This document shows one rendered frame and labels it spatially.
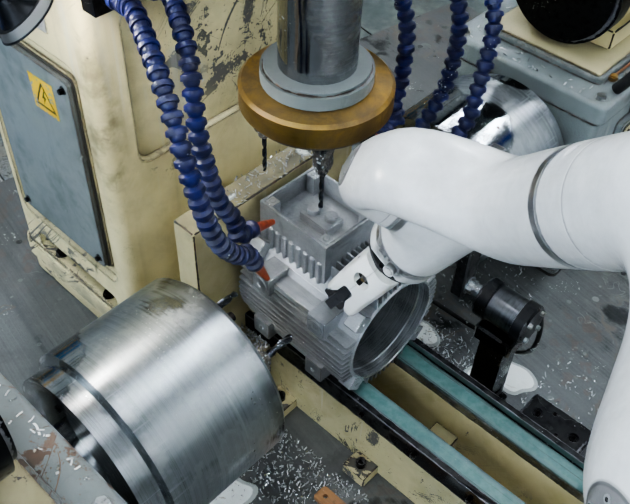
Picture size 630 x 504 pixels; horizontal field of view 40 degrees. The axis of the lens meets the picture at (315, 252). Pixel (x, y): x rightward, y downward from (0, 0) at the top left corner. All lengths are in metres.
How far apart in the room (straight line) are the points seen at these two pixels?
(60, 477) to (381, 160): 0.42
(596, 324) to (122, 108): 0.86
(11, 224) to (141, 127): 0.58
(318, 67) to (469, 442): 0.59
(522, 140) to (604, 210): 0.75
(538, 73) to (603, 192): 0.85
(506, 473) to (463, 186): 0.62
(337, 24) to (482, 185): 0.29
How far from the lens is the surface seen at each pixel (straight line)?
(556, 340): 1.47
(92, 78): 1.02
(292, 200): 1.16
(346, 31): 0.92
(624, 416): 0.46
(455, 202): 0.70
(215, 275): 1.15
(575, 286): 1.56
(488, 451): 1.24
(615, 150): 0.54
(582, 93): 1.35
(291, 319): 1.13
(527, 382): 1.40
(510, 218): 0.63
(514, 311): 1.16
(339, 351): 1.09
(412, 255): 0.86
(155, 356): 0.93
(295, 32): 0.92
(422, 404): 1.27
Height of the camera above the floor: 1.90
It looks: 46 degrees down
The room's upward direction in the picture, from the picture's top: 3 degrees clockwise
